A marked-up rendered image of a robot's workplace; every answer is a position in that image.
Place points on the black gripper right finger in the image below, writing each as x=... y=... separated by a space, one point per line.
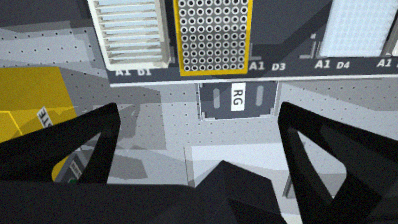
x=370 y=190

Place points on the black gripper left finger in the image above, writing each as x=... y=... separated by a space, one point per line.
x=32 y=157

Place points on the white well plate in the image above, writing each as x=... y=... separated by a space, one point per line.
x=358 y=28

